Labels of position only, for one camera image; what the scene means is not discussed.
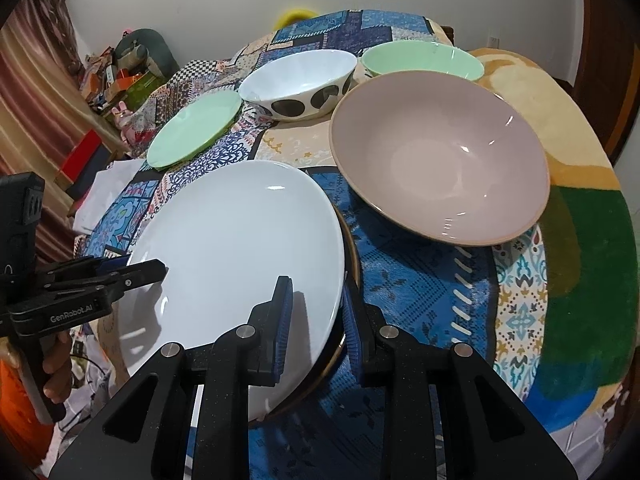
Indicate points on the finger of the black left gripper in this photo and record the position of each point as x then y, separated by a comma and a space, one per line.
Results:
126, 276

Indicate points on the green cardboard box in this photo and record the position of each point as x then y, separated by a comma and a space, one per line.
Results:
141, 89

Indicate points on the pink bowl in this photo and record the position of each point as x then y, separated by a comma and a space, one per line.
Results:
442, 157

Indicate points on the white bowl with black spots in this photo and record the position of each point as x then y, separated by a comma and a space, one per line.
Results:
300, 86

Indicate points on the wall power outlet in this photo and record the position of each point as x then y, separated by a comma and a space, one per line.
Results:
494, 41

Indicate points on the white plate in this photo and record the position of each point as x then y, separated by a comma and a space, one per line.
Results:
225, 239

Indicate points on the striped pink curtain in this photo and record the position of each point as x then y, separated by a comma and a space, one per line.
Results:
43, 114

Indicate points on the pink bunny toy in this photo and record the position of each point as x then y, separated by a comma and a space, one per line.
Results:
121, 115

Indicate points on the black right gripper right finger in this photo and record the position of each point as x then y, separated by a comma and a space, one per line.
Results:
452, 393

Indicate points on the person's left hand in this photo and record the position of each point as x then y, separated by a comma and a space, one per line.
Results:
56, 364

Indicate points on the white cloth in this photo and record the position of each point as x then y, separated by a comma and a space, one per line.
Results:
106, 187

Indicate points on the red box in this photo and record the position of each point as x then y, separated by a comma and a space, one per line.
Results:
78, 158

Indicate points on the light green bowl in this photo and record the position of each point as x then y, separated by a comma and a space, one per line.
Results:
403, 55

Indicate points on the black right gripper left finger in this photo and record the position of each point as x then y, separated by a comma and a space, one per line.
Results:
185, 411

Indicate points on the light green plate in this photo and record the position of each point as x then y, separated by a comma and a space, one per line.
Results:
195, 127

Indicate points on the patchwork patterned tablecloth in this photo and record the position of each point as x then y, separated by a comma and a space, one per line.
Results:
494, 299

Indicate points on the yellow round object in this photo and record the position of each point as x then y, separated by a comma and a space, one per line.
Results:
293, 16

